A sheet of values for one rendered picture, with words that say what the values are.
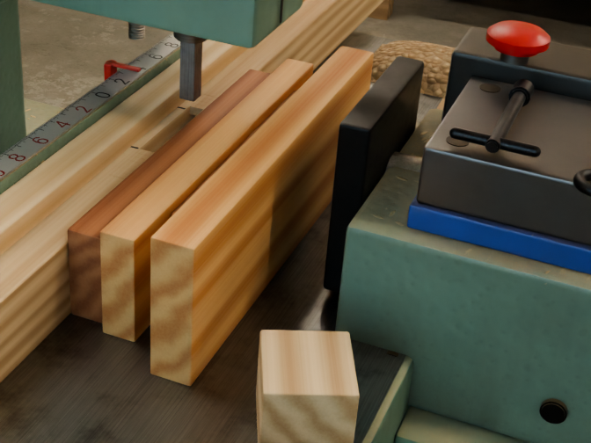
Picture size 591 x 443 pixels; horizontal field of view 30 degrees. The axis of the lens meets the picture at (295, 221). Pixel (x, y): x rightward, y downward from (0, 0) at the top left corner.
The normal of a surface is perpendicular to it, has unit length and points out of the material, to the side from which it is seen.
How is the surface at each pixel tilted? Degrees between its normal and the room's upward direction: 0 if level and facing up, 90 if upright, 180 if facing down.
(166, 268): 90
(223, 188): 0
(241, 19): 90
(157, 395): 0
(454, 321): 90
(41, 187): 0
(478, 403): 90
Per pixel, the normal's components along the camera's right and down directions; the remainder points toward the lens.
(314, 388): 0.07, -0.85
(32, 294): 0.93, 0.25
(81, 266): -0.36, 0.46
